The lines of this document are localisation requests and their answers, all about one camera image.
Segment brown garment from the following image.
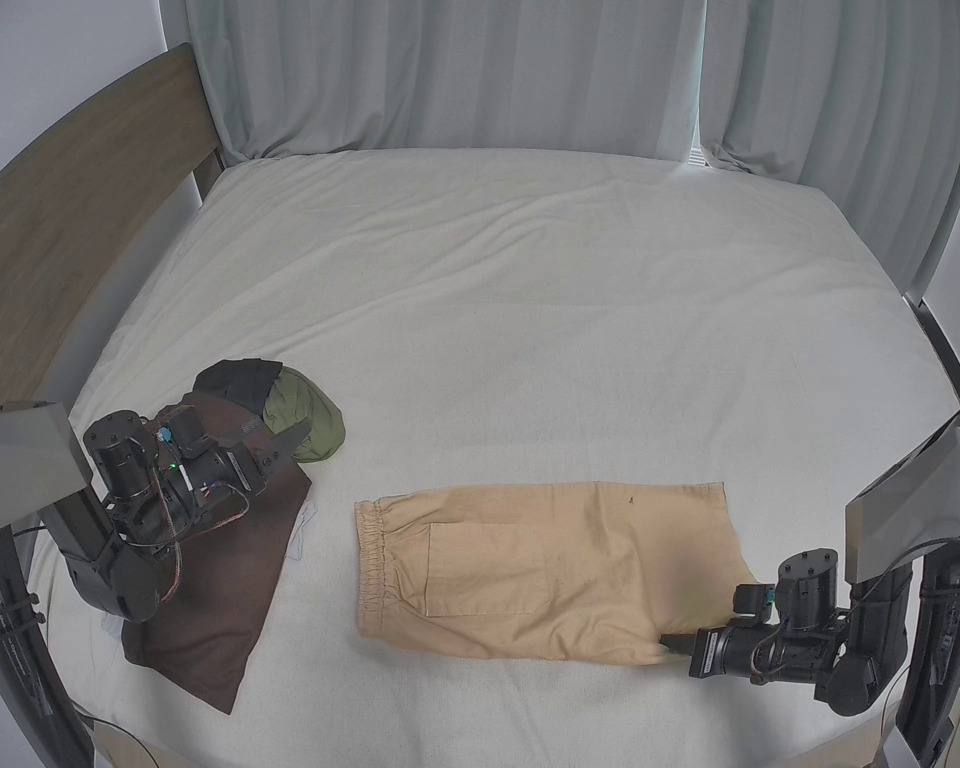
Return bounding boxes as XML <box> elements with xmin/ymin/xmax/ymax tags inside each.
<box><xmin>122</xmin><ymin>390</ymin><xmax>314</xmax><ymax>715</ymax></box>

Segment green garment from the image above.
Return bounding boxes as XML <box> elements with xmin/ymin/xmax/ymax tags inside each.
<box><xmin>262</xmin><ymin>366</ymin><xmax>348</xmax><ymax>464</ymax></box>

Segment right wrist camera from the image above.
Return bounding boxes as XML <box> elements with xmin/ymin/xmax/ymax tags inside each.
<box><xmin>731</xmin><ymin>583</ymin><xmax>777</xmax><ymax>624</ymax></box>

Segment tan shorts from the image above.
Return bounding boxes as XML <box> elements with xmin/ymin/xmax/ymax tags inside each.
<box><xmin>352</xmin><ymin>480</ymin><xmax>755</xmax><ymax>669</ymax></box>

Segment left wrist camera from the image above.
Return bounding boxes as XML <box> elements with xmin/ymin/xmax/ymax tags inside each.
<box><xmin>159</xmin><ymin>407</ymin><xmax>207</xmax><ymax>460</ymax></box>

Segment pale grey-green curtain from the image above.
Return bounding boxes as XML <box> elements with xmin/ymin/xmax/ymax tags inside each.
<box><xmin>182</xmin><ymin>0</ymin><xmax>708</xmax><ymax>162</ymax></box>
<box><xmin>697</xmin><ymin>0</ymin><xmax>960</xmax><ymax>301</ymax></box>

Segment black garment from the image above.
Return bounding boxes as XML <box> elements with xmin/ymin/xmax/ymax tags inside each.
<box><xmin>193</xmin><ymin>358</ymin><xmax>285</xmax><ymax>421</ymax></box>

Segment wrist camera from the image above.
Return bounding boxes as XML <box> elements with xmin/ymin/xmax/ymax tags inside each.
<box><xmin>159</xmin><ymin>407</ymin><xmax>207</xmax><ymax>460</ymax></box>
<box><xmin>731</xmin><ymin>583</ymin><xmax>777</xmax><ymax>624</ymax></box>

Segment bed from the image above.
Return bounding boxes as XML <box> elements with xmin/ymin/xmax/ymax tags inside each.
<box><xmin>0</xmin><ymin>41</ymin><xmax>960</xmax><ymax>768</ymax></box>

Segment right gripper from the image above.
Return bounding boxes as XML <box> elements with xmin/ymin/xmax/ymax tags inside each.
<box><xmin>659</xmin><ymin>626</ymin><xmax>760</xmax><ymax>682</ymax></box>

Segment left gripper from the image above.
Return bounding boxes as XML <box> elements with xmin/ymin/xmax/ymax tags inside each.
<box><xmin>168</xmin><ymin>420</ymin><xmax>314</xmax><ymax>528</ymax></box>

